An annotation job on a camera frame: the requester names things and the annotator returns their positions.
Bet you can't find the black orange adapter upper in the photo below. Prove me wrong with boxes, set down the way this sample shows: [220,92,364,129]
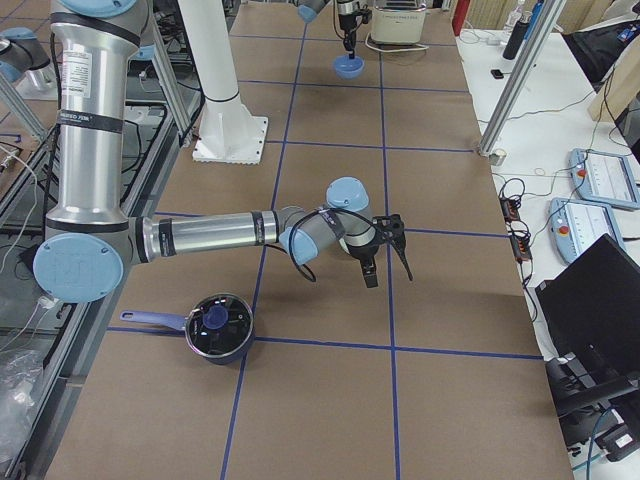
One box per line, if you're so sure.
[500,198,521,223]

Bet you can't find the clear plastic bag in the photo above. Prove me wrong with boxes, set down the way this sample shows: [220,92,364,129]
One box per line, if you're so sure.
[1,349,43,462]

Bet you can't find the blue teach pendant far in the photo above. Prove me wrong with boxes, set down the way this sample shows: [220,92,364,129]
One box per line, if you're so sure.
[569,148,639,210]

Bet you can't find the black water bottle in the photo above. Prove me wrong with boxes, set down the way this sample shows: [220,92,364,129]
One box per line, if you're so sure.
[502,12,531,60]

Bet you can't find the blue bowl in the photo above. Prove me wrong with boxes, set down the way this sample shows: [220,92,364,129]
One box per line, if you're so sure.
[333,54,364,80]

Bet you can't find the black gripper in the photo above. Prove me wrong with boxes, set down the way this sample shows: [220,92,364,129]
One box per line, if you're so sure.
[347,214,414,288]
[336,0,371,59]

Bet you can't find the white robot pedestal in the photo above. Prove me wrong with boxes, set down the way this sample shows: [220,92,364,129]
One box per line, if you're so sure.
[179,0,268,164]

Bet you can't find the blue teach pendant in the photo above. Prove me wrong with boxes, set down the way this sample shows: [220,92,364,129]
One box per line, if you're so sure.
[549,198,625,264]
[569,148,639,210]

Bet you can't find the blue teach pendant near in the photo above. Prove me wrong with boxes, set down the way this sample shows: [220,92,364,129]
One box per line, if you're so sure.
[549,198,625,264]

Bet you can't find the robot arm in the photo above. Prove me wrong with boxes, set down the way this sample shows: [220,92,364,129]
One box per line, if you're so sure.
[32,1,406,303]
[294,0,372,60]

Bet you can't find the aluminium frame post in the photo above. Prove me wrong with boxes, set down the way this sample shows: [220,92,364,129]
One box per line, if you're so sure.
[477,0,566,166]

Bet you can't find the cream silver toaster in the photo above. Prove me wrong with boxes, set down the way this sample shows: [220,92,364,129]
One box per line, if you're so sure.
[370,0,427,45]

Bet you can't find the dark blue saucepan with lid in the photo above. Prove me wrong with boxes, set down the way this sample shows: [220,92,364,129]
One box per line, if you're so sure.
[119,293,255,365]

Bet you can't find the black laptop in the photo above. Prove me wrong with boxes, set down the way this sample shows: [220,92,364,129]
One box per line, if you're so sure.
[534,233,640,376]

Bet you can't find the black orange adapter lower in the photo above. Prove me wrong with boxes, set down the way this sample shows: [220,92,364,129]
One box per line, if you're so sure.
[509,235,532,264]

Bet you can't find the black orange adapter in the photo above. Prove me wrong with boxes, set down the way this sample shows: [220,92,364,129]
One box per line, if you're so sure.
[509,235,532,264]
[500,198,521,223]

